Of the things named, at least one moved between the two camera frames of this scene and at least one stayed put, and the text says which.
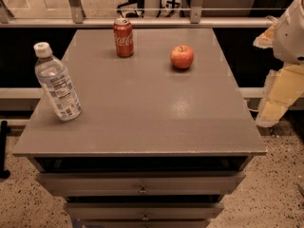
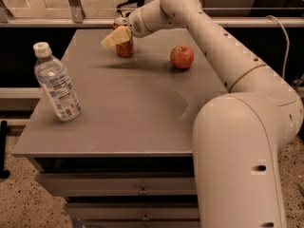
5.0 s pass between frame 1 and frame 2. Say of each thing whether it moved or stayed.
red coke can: stayed
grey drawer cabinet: stayed
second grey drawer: stayed
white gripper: moved
